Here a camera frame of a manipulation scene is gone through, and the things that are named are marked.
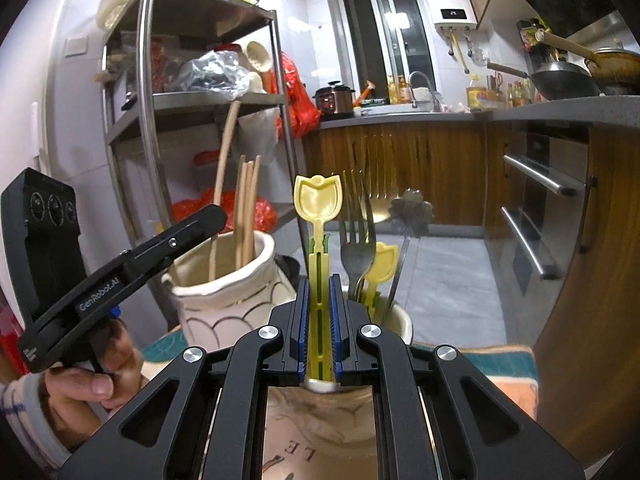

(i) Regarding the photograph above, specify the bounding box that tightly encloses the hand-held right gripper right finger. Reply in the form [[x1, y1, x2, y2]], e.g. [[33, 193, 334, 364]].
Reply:
[[330, 272, 586, 480]]

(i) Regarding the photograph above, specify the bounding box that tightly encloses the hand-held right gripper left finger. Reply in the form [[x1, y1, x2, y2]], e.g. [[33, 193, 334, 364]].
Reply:
[[57, 274, 310, 480]]

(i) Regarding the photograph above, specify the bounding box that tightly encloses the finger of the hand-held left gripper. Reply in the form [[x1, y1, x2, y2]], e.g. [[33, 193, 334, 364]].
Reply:
[[124, 205, 228, 282]]

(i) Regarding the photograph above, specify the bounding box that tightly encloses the metal fork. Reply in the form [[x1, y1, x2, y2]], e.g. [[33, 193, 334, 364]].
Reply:
[[339, 199, 377, 303]]

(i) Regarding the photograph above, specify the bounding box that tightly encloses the yellow plastic tulip spoon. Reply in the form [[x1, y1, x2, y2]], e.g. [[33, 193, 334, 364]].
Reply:
[[294, 174, 343, 381], [361, 241, 399, 311]]

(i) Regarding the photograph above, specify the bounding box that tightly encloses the light wooden chopstick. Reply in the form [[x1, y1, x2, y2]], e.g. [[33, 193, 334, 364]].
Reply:
[[236, 155, 247, 267]]

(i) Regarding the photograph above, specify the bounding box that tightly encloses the white floral ceramic utensil holder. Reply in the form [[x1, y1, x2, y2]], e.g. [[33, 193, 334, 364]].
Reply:
[[167, 230, 415, 441]]

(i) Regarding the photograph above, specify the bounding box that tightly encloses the pale wooden chopstick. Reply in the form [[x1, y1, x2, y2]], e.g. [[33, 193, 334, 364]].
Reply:
[[241, 160, 253, 266]]

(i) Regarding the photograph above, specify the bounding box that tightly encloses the long curved wooden chopstick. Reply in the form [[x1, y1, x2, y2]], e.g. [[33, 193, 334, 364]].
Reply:
[[209, 101, 242, 281]]

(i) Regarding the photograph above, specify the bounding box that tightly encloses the flower-headed metal utensil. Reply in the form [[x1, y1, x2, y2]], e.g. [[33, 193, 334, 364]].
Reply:
[[382, 187, 434, 323]]

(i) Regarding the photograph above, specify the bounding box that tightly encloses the person's left hand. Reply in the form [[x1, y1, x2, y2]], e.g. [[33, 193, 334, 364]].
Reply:
[[44, 319, 147, 428]]

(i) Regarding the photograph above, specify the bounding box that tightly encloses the red plastic bag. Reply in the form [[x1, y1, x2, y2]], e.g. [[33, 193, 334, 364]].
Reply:
[[172, 190, 277, 233], [277, 52, 321, 138]]

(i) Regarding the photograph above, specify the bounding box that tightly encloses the white plastic bag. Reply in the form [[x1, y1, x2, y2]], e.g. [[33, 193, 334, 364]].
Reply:
[[237, 107, 281, 166]]

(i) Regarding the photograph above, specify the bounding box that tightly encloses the metal shelf rack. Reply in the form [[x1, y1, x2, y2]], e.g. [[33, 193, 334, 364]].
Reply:
[[102, 0, 307, 281]]

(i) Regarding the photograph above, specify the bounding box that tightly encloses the grey plastic bag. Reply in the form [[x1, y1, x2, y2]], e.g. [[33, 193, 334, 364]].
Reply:
[[165, 52, 251, 93]]

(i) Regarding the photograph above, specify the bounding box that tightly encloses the quilted horse print tablecloth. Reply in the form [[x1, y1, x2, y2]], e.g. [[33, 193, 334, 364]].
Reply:
[[135, 330, 540, 480]]

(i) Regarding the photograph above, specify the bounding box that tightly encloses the wooden kitchen cabinet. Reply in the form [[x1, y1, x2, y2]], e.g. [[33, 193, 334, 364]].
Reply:
[[302, 120, 640, 468]]

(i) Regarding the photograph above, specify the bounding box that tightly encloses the beige slotted ladle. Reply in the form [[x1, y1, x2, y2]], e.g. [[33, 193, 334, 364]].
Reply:
[[245, 40, 273, 73]]

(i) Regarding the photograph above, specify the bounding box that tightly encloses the rice cooker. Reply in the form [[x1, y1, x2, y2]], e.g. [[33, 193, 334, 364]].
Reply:
[[312, 80, 357, 120]]

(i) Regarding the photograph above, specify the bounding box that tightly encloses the stainless steel built-in appliance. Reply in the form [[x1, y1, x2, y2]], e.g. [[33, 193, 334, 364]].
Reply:
[[482, 122, 596, 341]]

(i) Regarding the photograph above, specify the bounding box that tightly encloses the metal faucet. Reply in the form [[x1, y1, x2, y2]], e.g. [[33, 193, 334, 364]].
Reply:
[[407, 71, 444, 112]]

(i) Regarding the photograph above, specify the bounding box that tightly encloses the yellow oil bottle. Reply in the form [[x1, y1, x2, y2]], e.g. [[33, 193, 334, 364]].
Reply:
[[466, 74, 489, 111]]

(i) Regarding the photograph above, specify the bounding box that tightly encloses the window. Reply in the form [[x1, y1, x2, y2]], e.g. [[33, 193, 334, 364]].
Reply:
[[334, 0, 441, 106]]

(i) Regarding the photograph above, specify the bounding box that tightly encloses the grey kitchen countertop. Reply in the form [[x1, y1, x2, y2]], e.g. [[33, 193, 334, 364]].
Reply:
[[315, 95, 640, 133]]

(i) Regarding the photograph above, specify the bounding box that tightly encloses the black wok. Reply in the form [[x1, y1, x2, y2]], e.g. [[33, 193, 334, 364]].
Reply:
[[486, 59, 601, 102]]

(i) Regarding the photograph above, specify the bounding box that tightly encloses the lidded metal pot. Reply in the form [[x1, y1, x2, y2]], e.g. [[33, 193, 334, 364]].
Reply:
[[582, 46, 640, 96]]

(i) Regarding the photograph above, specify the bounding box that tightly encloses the wooden utensil handle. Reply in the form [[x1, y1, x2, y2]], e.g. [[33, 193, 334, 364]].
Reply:
[[535, 30, 598, 61]]

